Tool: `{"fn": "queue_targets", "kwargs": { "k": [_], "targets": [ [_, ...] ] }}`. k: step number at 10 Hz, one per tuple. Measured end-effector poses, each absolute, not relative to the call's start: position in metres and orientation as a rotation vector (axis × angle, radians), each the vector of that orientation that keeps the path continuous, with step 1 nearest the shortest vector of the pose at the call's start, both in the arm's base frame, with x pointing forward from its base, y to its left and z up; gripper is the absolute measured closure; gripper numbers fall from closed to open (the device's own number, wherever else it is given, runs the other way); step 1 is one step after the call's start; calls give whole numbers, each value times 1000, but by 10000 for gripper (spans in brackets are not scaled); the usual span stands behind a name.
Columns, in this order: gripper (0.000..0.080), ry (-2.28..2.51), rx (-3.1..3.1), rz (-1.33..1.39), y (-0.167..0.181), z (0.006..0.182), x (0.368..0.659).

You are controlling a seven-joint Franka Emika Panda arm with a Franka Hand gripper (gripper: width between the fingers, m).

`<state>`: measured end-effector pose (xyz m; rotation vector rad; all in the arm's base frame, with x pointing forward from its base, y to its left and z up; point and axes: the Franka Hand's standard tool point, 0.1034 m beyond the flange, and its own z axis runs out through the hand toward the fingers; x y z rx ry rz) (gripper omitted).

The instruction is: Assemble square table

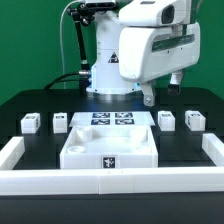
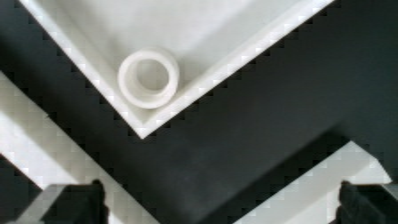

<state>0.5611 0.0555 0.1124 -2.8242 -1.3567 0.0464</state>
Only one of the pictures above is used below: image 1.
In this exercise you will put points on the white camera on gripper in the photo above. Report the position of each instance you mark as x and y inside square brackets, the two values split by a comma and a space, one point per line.
[153, 13]

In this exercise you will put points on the white square tabletop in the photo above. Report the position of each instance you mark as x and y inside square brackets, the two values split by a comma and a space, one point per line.
[109, 147]

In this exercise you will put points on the white marker base plate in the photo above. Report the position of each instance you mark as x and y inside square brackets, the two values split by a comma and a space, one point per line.
[112, 118]

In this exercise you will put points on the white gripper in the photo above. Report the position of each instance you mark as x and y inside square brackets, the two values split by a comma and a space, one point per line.
[146, 54]

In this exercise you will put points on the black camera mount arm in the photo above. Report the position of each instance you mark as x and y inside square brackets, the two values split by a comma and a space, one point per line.
[84, 15]

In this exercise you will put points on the white U-shaped obstacle fence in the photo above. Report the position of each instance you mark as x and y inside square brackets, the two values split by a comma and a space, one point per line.
[70, 182]

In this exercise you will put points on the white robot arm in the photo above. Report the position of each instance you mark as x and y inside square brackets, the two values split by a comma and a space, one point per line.
[107, 81]

